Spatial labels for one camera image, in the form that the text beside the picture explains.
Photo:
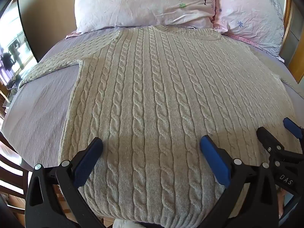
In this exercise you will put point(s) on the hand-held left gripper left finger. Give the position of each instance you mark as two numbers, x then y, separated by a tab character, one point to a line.
87	163

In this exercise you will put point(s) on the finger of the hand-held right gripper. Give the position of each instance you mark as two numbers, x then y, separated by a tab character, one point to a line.
291	127
268	139

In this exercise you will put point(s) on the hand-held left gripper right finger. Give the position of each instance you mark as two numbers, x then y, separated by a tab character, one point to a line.
213	159

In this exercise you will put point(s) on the white cloth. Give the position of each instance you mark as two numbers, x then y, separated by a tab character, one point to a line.
123	224

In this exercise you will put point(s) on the grey bed sheet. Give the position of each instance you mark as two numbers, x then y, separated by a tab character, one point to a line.
35	114

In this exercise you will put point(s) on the dark wooden chair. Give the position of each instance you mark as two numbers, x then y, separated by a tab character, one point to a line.
9	171

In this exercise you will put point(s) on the wooden headboard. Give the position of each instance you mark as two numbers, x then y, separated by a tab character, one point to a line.
288	11

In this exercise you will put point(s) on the black framed television screen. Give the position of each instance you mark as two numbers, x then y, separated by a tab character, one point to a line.
14	52

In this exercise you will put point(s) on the large pink floral pillow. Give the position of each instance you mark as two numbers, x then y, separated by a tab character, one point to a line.
142	4

